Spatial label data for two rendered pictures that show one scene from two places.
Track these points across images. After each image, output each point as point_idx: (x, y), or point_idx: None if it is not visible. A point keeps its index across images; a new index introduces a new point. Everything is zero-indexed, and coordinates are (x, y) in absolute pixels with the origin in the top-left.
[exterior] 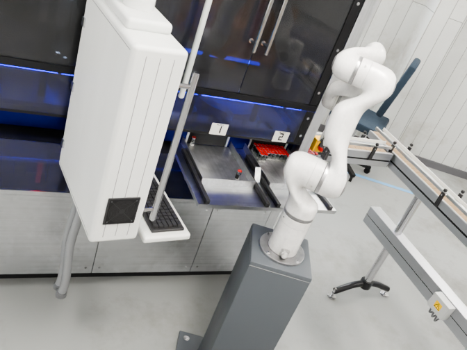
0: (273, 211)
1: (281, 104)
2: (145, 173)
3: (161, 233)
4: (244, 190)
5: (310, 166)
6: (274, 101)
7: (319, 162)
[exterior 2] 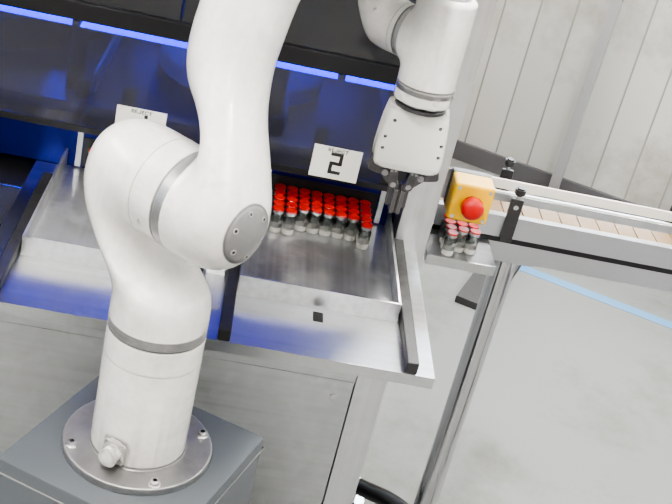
0: (358, 396)
1: (316, 62)
2: None
3: None
4: None
5: (135, 155)
6: (294, 50)
7: (169, 145)
